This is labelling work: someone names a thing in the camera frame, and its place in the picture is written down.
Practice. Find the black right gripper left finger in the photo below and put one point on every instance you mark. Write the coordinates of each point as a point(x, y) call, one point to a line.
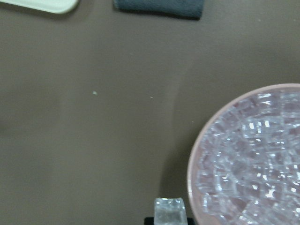
point(149, 221)

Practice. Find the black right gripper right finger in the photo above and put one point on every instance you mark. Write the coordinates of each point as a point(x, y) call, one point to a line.
point(190, 221)

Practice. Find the clear ice cube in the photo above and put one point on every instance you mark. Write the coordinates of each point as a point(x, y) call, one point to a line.
point(170, 211)

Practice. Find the clear ice cubes pile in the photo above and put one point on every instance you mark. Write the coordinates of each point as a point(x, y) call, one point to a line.
point(253, 161)

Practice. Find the pink bowl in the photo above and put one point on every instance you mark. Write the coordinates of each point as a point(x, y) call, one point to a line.
point(194, 164)

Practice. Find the grey folded cloth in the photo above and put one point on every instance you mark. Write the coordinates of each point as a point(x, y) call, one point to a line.
point(181, 8)

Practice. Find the cream serving tray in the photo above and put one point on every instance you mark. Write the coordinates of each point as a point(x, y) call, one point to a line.
point(50, 6)

